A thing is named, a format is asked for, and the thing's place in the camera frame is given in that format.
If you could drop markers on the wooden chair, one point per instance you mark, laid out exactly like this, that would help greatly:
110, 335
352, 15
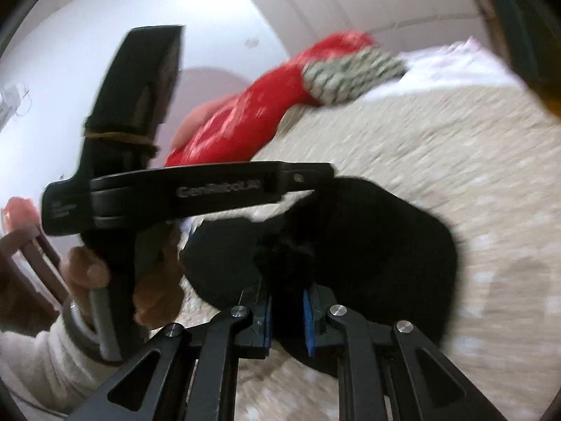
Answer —
33, 292

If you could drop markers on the black pants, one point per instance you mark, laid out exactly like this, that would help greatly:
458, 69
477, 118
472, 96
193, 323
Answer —
380, 256

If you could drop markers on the round pink headboard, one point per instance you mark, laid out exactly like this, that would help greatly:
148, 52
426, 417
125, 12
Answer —
194, 87

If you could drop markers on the beige dotted quilt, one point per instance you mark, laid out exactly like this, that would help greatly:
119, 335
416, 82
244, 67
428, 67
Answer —
487, 161

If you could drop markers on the pink pillow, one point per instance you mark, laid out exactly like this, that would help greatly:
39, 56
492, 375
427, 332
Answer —
197, 118

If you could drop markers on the left forearm white sleeve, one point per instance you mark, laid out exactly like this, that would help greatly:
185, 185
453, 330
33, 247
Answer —
52, 373

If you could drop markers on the red blanket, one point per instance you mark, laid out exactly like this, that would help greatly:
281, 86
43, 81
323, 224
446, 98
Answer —
238, 131

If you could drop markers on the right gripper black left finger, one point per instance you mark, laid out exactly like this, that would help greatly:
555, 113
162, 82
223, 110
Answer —
187, 373

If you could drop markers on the yellow green curtain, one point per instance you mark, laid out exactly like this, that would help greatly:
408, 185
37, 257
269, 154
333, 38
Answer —
526, 33

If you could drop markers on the olive dotted pillow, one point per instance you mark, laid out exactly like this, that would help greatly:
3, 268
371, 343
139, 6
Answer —
344, 79

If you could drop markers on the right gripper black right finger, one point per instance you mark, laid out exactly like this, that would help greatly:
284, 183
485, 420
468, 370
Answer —
388, 372

